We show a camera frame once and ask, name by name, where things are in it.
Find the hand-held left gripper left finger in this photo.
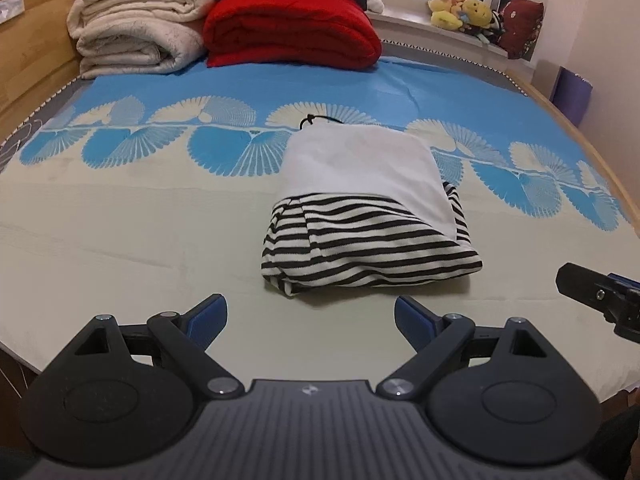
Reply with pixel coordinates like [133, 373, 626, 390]
[75, 294, 245, 398]

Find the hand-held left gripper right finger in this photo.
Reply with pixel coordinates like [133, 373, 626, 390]
[377, 296, 551, 400]

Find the striped hoodie with white vest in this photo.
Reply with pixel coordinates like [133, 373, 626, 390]
[260, 114, 484, 297]

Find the blue and cream bed sheet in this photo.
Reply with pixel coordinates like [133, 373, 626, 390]
[0, 55, 640, 406]

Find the purple board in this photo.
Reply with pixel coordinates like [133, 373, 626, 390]
[552, 67, 594, 128]

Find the yellow round plush toy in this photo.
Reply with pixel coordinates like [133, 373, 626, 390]
[460, 0, 494, 29]

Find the red folded blanket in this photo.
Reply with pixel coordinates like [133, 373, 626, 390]
[202, 0, 383, 69]

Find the cream folded blanket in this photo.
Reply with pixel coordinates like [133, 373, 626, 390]
[67, 0, 217, 80]

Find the yellow duck plush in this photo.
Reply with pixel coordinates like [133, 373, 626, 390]
[428, 0, 464, 30]

